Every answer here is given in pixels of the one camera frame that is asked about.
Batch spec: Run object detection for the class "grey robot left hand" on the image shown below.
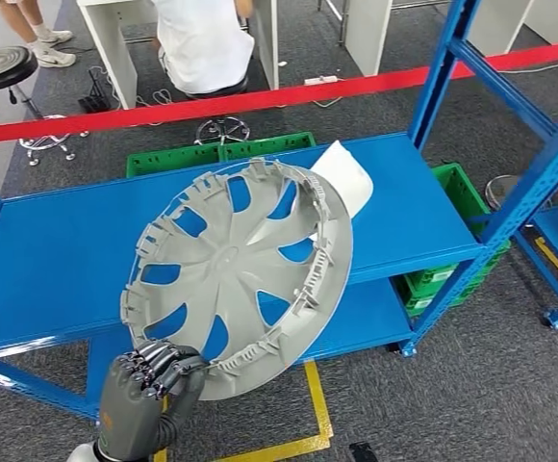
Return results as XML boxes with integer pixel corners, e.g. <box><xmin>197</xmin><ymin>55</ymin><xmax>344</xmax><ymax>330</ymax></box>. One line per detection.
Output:
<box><xmin>97</xmin><ymin>339</ymin><xmax>210</xmax><ymax>462</ymax></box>

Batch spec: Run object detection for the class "grey plastic wheel hubcap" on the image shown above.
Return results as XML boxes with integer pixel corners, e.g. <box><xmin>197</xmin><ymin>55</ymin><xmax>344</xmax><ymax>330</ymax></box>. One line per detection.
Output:
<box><xmin>120</xmin><ymin>157</ymin><xmax>355</xmax><ymax>403</ymax></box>

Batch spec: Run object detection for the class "white mirror cover part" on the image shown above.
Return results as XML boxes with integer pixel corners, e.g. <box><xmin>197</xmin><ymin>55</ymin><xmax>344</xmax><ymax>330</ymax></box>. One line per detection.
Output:
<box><xmin>310</xmin><ymin>140</ymin><xmax>374</xmax><ymax>221</ymax></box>

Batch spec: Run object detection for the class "black stool chrome base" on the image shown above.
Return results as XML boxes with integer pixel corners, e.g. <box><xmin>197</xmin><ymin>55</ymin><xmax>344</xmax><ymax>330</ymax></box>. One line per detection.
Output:
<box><xmin>183</xmin><ymin>76</ymin><xmax>252</xmax><ymax>146</ymax></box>

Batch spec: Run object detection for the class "black foot pedal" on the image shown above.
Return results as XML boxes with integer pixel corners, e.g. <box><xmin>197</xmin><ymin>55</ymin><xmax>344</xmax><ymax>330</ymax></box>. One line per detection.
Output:
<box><xmin>77</xmin><ymin>67</ymin><xmax>113</xmax><ymax>115</ymax></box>

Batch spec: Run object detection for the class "red barrier belt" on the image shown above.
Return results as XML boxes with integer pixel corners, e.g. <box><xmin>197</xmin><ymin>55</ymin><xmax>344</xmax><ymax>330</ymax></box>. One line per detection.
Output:
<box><xmin>0</xmin><ymin>38</ymin><xmax>558</xmax><ymax>146</ymax></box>

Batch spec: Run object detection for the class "person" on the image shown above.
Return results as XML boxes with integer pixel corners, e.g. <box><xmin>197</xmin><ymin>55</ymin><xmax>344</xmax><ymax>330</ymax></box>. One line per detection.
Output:
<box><xmin>151</xmin><ymin>0</ymin><xmax>256</xmax><ymax>97</ymax></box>
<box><xmin>0</xmin><ymin>0</ymin><xmax>77</xmax><ymax>69</ymax></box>

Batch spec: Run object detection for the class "black round swivel stool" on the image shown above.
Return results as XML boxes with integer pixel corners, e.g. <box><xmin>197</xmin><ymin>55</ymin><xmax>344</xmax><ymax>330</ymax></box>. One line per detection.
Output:
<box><xmin>0</xmin><ymin>45</ymin><xmax>90</xmax><ymax>167</ymax></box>

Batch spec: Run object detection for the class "chrome stanchion base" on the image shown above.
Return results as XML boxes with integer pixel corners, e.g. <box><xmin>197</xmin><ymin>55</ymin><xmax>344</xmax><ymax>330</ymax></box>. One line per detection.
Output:
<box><xmin>485</xmin><ymin>173</ymin><xmax>554</xmax><ymax>229</ymax></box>

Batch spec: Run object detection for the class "robot body bracket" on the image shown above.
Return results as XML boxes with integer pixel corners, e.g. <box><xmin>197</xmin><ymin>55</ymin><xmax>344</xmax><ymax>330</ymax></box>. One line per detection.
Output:
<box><xmin>348</xmin><ymin>441</ymin><xmax>380</xmax><ymax>462</ymax></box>

